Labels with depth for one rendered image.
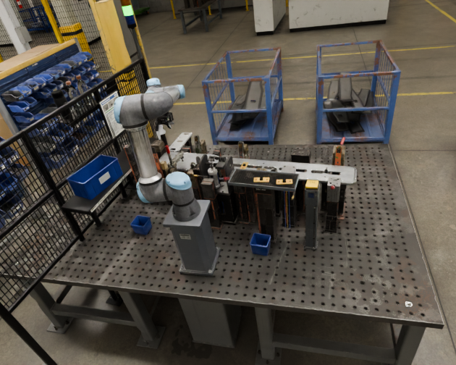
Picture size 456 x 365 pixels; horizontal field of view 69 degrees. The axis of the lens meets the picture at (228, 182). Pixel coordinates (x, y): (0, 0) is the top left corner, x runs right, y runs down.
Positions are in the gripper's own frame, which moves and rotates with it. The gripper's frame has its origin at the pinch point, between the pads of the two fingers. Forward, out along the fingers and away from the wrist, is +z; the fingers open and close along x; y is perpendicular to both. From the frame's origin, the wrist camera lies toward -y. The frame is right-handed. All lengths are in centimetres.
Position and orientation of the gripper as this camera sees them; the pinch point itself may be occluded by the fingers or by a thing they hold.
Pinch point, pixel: (164, 134)
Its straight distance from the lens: 216.8
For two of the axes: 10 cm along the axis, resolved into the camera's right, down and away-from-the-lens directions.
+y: 9.4, 0.9, -3.4
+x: 3.3, -5.9, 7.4
